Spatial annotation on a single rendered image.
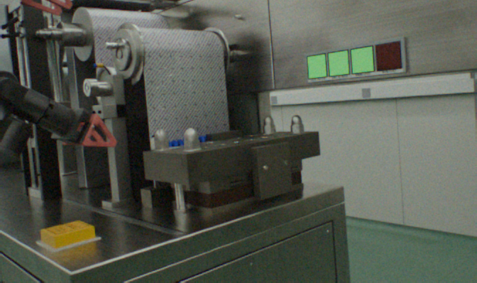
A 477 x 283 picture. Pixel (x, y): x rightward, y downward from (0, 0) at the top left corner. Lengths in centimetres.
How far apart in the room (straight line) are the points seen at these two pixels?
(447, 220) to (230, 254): 285
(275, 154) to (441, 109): 258
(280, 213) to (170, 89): 38
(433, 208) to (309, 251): 264
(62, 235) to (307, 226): 50
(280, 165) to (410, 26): 39
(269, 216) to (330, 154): 311
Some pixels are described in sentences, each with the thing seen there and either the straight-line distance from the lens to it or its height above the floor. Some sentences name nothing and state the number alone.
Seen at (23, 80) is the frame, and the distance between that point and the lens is 138.
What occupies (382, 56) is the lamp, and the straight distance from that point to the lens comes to 96.
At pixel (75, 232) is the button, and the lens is 83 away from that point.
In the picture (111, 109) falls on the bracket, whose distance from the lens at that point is 106.
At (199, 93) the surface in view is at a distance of 111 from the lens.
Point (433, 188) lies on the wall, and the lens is 358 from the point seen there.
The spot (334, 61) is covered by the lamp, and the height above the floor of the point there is 119.
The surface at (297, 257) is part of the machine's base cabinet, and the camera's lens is 100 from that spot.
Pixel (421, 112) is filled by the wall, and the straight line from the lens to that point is 353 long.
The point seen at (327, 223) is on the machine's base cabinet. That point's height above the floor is 82.
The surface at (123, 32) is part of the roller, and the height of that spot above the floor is 130.
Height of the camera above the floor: 112
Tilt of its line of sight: 3 degrees down
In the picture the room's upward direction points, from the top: 5 degrees counter-clockwise
